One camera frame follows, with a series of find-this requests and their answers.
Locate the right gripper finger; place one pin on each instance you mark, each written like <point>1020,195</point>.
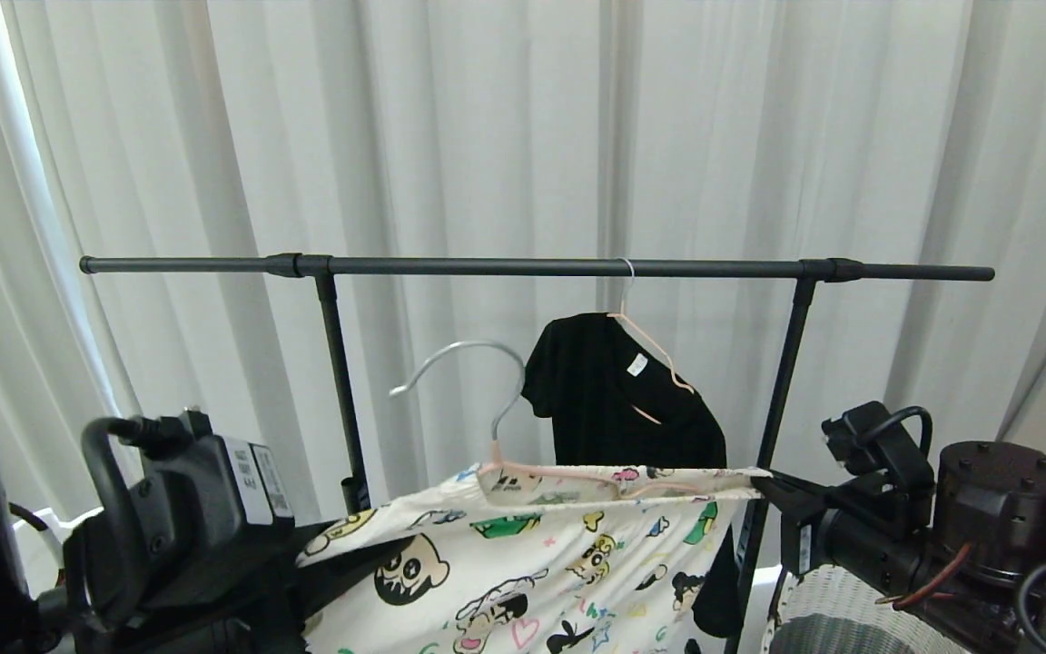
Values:
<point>791,495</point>

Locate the black clothes rack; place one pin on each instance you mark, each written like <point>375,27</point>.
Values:
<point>487,267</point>

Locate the white curtain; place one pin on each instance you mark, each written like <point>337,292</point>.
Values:
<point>487,136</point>

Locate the white laundry basket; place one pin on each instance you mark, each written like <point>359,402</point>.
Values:
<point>823,599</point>

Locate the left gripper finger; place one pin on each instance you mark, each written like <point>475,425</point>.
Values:
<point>350,568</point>

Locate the cream printed garment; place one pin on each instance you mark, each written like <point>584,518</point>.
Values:
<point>559,563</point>

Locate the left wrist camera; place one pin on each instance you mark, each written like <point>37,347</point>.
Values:
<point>205,490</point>

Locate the pink clothes hanger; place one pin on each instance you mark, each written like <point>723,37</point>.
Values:
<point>659,350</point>
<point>509,404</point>

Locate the black garment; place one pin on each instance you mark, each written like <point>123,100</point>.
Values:
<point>596,400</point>

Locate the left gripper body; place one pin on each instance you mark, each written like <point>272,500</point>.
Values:
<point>214,609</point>

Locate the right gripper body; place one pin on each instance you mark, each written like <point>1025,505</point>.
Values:
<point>850,545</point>

